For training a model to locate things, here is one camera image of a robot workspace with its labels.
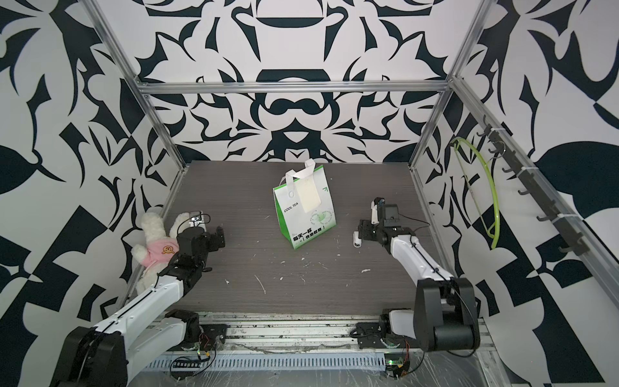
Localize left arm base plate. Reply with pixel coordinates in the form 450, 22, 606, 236
170, 324, 229, 352

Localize aluminium frame crossbar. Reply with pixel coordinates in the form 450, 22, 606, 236
137, 80, 447, 95

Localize green tube on wall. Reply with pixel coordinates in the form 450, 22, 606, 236
450, 136, 501, 250

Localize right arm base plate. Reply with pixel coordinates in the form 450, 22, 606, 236
349, 322, 420, 350

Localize small white stapler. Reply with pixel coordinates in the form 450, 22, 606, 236
353, 231, 362, 248

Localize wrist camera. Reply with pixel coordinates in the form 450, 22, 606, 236
371, 198, 385, 225
187, 211, 211, 231

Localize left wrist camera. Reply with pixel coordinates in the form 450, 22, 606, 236
187, 211, 211, 231

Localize black hook rail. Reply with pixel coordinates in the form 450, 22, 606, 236
478, 117, 591, 256

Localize white green paper bag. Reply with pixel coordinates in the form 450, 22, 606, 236
272, 159, 336, 250

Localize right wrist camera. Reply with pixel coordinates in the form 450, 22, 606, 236
371, 198, 385, 225

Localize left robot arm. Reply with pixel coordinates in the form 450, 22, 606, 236
50, 227, 226, 386

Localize white plush bunny pink shirt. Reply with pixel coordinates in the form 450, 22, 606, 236
132, 212, 190, 293

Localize cream paper receipt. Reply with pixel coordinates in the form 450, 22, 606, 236
295, 176, 322, 213

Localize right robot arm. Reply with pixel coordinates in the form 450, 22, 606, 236
353, 198, 480, 352

